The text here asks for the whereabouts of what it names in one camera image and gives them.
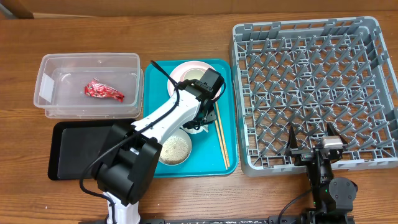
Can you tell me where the grey plastic dish rack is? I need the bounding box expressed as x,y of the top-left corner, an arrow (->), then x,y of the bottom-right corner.
231,16 -> 397,177

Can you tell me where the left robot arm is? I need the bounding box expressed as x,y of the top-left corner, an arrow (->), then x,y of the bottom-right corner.
89,68 -> 225,223

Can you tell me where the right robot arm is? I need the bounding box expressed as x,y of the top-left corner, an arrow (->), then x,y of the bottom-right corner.
277,123 -> 358,223

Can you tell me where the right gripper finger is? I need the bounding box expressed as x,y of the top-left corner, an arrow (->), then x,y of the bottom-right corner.
287,124 -> 298,150
326,122 -> 348,146

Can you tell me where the black plastic tray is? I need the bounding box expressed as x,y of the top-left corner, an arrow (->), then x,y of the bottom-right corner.
47,118 -> 135,180

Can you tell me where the white rice pile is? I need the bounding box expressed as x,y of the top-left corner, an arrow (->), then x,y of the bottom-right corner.
160,136 -> 190,165

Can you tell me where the teal plastic serving tray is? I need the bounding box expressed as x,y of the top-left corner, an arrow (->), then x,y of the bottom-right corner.
143,59 -> 238,178

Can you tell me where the clear plastic waste bin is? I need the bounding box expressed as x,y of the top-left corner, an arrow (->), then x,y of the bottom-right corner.
33,53 -> 144,119

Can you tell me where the wooden chopstick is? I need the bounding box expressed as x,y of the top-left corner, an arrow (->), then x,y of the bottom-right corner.
215,102 -> 230,168
215,119 -> 228,170

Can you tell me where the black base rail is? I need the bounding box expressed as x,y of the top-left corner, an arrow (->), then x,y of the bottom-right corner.
139,215 -> 300,224

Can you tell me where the grey bowl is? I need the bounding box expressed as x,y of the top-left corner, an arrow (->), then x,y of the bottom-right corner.
159,129 -> 192,166

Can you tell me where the white paper napkin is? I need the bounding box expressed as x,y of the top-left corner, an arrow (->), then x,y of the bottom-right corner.
183,124 -> 208,134

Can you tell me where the white ceramic cup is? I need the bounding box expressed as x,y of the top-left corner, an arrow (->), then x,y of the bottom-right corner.
180,68 -> 205,81

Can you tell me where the red foil wrapper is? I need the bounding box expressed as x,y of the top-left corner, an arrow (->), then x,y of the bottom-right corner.
84,78 -> 125,103

